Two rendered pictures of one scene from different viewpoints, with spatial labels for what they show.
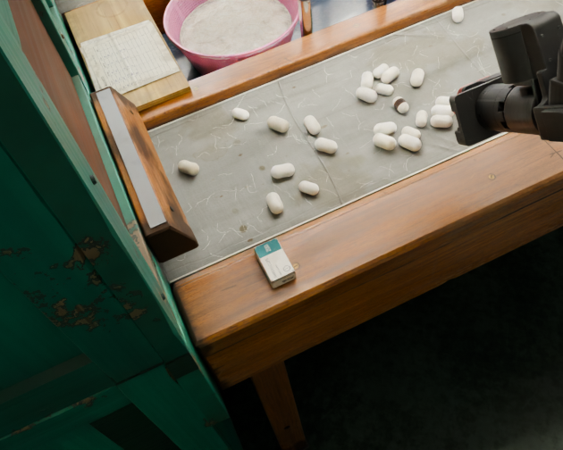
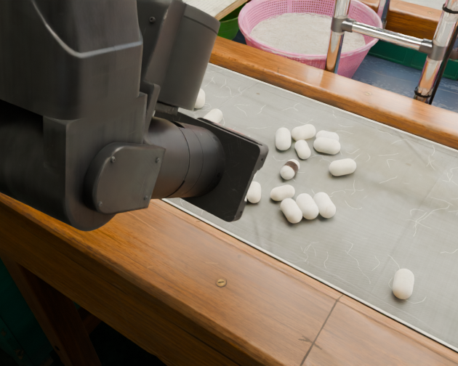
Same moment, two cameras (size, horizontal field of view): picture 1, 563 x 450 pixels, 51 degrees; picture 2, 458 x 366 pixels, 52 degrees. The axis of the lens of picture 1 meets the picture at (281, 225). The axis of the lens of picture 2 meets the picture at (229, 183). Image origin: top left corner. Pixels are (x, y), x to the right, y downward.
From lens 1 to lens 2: 0.67 m
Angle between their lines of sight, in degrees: 32
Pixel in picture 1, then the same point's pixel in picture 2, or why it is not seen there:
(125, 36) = not seen: outside the picture
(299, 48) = (299, 71)
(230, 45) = (278, 43)
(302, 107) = (236, 107)
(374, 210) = not seen: hidden behind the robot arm
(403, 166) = not seen: hidden behind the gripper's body
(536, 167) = (268, 327)
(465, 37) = (454, 187)
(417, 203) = (140, 226)
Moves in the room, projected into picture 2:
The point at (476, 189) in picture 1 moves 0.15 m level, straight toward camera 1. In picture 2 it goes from (190, 274) to (40, 295)
